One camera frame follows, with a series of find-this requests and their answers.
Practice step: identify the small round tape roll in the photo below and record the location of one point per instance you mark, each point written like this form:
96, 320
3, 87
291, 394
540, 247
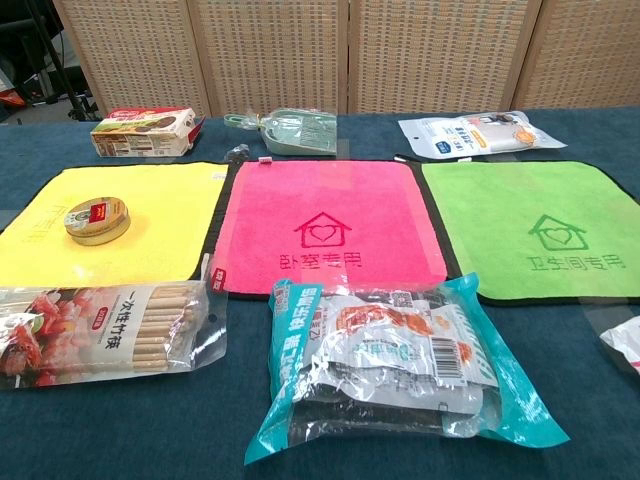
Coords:
97, 220

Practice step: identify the pink cloth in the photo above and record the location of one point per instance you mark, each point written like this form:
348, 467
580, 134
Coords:
325, 200

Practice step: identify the yellow cloth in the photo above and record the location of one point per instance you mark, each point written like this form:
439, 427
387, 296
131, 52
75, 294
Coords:
165, 225

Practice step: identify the green cloth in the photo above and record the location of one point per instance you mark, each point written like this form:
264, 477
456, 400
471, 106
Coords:
500, 225

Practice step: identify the red white cookie box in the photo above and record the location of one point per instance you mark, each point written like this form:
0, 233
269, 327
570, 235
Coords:
140, 132

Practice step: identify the green dustpan set in bag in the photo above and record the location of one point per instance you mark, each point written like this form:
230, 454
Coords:
295, 132

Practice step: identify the small black clip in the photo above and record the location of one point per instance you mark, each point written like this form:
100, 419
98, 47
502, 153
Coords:
239, 151

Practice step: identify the teal snack bag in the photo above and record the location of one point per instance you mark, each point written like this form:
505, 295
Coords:
380, 350

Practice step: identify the white resealable pouch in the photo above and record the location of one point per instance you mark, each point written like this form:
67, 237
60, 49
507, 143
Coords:
450, 135

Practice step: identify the wicker folding screen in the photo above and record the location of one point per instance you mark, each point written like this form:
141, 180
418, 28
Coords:
280, 50

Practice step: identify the bamboo chopsticks bag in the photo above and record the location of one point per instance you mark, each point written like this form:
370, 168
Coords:
125, 325

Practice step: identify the black tripod stand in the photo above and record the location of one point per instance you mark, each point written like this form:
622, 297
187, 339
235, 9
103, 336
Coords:
76, 106

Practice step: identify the pink white packet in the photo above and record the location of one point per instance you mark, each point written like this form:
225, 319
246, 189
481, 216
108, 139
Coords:
625, 345

